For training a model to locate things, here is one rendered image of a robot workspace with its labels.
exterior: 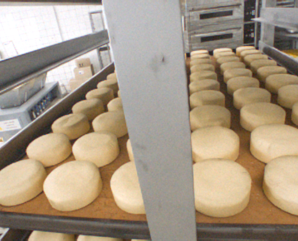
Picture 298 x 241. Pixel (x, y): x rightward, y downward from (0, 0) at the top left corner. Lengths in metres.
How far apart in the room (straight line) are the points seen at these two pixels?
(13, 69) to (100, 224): 0.23
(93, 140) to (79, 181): 0.07
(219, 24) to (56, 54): 4.71
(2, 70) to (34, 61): 0.06
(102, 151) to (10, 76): 0.16
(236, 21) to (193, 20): 0.89
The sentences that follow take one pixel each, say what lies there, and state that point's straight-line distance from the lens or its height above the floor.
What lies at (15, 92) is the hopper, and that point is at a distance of 1.73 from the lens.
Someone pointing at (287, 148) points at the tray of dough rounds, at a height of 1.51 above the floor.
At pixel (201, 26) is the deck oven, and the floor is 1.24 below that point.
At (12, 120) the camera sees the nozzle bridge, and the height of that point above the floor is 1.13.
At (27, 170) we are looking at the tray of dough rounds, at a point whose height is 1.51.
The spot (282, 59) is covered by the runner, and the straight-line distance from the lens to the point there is 0.58.
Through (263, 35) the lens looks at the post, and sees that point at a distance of 0.73.
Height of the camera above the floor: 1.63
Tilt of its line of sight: 26 degrees down
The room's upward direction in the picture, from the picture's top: 9 degrees counter-clockwise
